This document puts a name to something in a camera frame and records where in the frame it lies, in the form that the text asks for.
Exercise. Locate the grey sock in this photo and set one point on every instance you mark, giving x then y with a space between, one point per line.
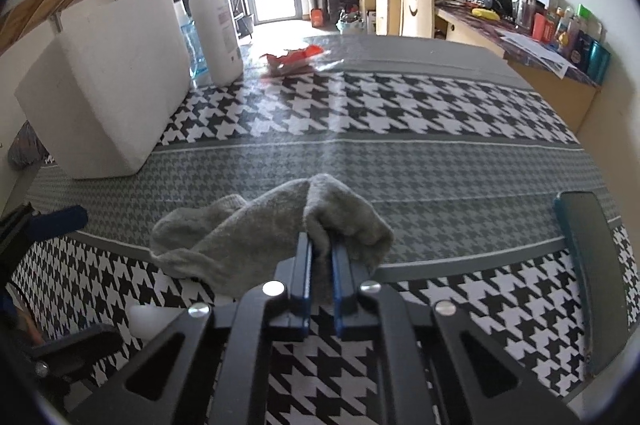
260 225

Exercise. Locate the orange bag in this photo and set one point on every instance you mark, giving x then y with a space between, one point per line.
316 17

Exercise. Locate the clear plastic water bottle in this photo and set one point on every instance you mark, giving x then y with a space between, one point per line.
192 50

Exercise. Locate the white bottle with red cap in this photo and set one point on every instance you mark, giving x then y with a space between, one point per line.
215 20

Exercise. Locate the wooden desk with dark top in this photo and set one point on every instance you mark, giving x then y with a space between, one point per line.
550 70

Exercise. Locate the light wooden desk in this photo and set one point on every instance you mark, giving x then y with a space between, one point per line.
380 5

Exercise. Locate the red snack packet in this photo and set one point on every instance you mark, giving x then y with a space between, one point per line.
295 55

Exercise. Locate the green capped spray bottle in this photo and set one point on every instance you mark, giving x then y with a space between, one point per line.
582 12

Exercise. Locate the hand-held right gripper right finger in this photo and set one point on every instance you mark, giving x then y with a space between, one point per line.
342 275

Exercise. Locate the houndstooth patterned sheet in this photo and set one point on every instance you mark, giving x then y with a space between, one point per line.
400 155

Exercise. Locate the clear drinking tumbler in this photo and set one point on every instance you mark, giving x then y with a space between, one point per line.
527 5

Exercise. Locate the wooden chair with smiley face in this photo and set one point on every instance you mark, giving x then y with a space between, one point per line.
417 7

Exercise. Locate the dark patterned cloth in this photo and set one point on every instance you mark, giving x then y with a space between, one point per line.
25 145

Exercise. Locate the white paper sheets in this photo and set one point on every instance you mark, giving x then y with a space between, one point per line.
537 52

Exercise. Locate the black folding chair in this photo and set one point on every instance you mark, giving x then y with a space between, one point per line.
242 10

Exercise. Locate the white foam box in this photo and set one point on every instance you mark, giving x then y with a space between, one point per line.
110 80

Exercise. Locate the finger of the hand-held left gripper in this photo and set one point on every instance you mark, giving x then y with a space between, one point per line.
60 219
85 345

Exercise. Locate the yellow object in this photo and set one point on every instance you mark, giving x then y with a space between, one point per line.
485 12

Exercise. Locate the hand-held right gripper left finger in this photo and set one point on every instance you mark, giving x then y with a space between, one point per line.
305 265

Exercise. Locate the black headphones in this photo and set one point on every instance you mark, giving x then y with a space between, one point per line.
492 0

